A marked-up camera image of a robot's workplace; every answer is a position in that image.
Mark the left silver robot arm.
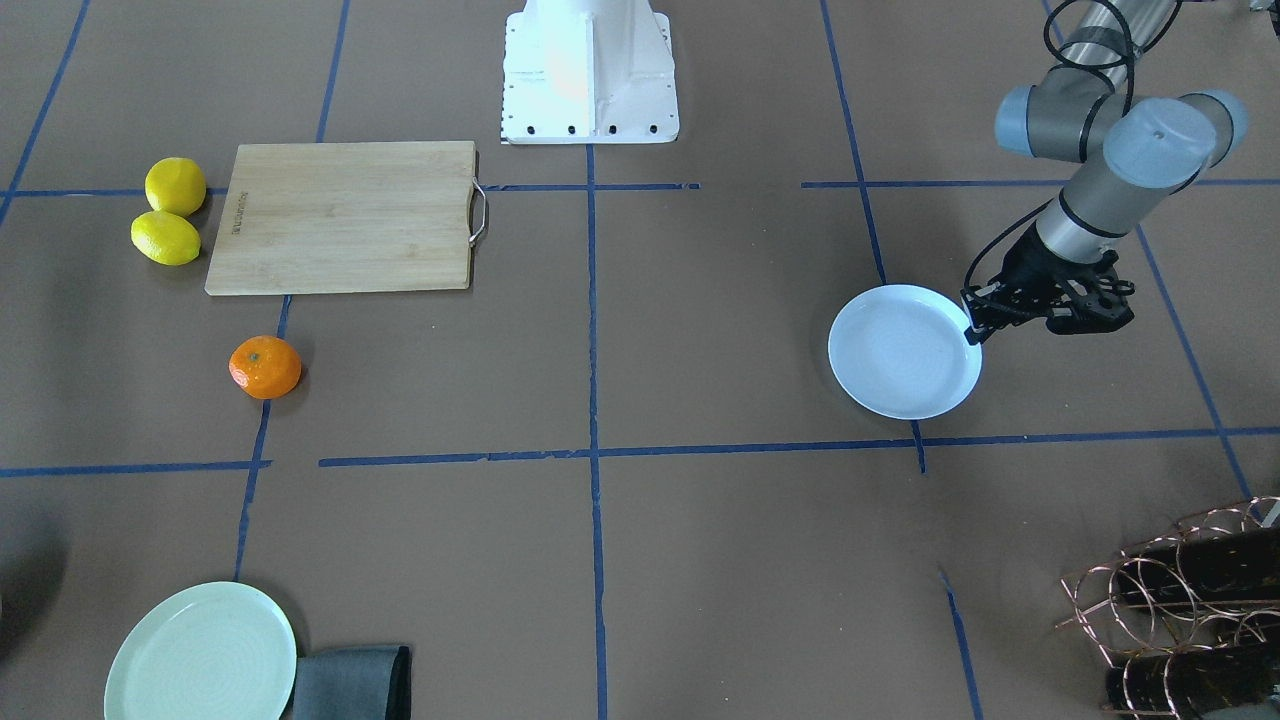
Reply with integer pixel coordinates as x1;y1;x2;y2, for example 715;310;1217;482
961;1;1249;345

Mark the orange mandarin fruit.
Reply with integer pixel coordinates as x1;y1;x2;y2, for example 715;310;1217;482
227;334;303;400

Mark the dark wine bottle lower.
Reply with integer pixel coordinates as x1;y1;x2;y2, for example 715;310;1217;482
1105;643;1279;719

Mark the lower yellow lemon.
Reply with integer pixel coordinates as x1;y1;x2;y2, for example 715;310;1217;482
131;210;201;266

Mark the light blue plate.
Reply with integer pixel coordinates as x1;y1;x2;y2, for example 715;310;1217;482
827;284;983;420

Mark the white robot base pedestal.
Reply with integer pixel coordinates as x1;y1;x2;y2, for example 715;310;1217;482
500;1;681;146

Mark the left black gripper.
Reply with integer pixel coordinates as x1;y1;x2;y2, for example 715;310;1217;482
961;228;1135;346

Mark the light green plate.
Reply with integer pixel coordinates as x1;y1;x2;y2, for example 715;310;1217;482
102;582;298;719

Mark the yellow lemon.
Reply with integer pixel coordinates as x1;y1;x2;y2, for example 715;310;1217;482
143;158;209;217
131;210;201;266

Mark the dark wine bottle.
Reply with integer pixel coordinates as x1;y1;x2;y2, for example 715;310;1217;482
1115;527;1279;605
1105;643;1279;719

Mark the copper wire bottle rack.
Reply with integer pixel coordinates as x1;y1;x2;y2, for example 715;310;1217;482
1059;496;1279;719

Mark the dark wine bottle upper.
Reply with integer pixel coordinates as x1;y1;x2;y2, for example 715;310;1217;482
1115;527;1279;605

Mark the folded dark grey cloth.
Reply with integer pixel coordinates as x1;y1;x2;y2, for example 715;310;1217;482
292;644;412;719

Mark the upper yellow lemon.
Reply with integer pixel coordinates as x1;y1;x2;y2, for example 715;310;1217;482
143;158;209;217

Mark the bamboo cutting board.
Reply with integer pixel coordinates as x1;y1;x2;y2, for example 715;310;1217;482
205;140;488;297

